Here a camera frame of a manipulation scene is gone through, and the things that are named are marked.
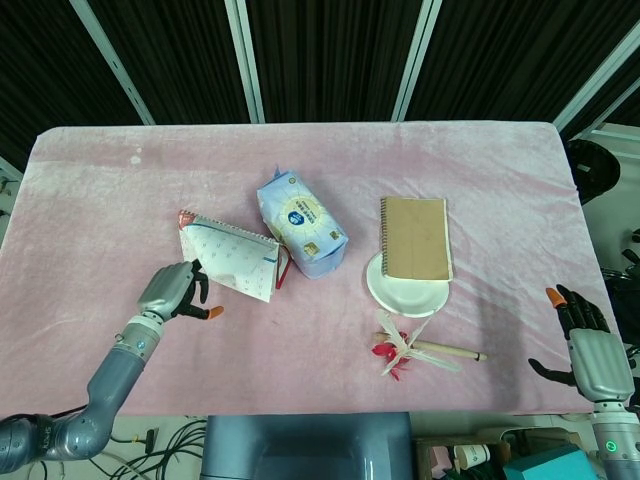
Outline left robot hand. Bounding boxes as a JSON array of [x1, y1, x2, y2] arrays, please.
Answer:
[[135, 261, 224, 321]]

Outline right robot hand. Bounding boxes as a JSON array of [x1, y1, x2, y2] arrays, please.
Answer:
[[528, 283, 632, 404]]

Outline spiral desk calendar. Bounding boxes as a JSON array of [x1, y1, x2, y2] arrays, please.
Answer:
[[176, 209, 292, 304]]

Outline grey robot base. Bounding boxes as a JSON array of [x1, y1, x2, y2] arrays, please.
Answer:
[[199, 412, 415, 480]]

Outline teal box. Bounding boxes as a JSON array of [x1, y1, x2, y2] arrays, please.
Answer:
[[502, 443, 599, 480]]

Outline blue tissue pack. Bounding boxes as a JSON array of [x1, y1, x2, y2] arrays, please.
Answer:
[[256, 165, 349, 280]]

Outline white paper cup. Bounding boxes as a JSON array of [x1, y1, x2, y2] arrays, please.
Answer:
[[453, 443, 493, 471]]

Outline pink table cloth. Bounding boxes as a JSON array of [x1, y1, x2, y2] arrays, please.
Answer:
[[0, 121, 640, 418]]

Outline wooden stick feather toy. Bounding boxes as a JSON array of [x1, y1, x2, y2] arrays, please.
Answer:
[[370, 308, 489, 382]]

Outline black round stool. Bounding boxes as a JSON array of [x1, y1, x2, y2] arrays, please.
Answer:
[[565, 139, 622, 203]]

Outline white paper plate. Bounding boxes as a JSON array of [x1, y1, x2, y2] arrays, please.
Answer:
[[366, 252, 451, 318]]

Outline brown spiral notebook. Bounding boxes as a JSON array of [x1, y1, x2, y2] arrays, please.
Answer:
[[379, 196, 456, 284]]

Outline black floor cables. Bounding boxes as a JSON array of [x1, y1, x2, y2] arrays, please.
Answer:
[[29, 415, 209, 480]]

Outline white frame post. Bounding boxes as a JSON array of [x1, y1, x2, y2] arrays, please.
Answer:
[[223, 0, 266, 124], [391, 0, 440, 122], [68, 0, 156, 126], [551, 19, 640, 132]]

